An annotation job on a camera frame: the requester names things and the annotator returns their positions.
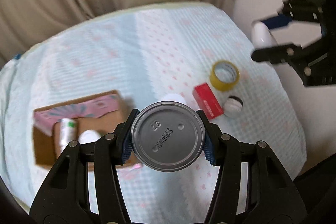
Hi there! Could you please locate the white pill bottle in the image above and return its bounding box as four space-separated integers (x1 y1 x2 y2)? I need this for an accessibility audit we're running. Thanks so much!
57 118 77 156

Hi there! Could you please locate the yellow tape roll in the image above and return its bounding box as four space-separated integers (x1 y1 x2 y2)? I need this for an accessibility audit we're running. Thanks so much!
210 60 240 92

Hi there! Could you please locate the cardboard box pink pattern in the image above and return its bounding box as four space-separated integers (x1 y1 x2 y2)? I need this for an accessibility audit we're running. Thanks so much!
33 90 131 169

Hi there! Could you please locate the white lid green jar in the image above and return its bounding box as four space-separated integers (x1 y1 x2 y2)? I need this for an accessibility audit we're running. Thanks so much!
159 93 187 105

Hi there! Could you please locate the black white cream jar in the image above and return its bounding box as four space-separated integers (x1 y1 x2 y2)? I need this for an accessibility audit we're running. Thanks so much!
223 96 243 118

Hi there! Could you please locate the white lid jar in box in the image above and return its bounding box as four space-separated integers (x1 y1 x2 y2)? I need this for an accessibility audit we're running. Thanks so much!
78 130 101 144

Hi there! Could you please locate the light blue patterned bedsheet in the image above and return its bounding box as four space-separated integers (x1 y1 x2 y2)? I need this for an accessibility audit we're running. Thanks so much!
1 4 306 210

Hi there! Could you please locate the red small box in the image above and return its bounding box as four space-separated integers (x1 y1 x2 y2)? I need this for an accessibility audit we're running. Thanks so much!
192 83 224 120

